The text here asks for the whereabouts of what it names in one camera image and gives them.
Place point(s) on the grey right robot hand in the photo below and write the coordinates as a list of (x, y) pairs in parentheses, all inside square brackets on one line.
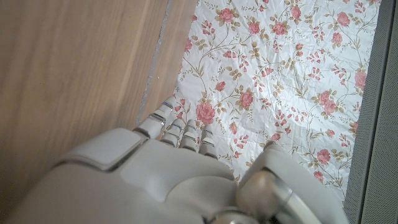
[(161, 177)]

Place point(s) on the floral backdrop cloth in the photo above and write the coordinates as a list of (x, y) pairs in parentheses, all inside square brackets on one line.
[(280, 77)]

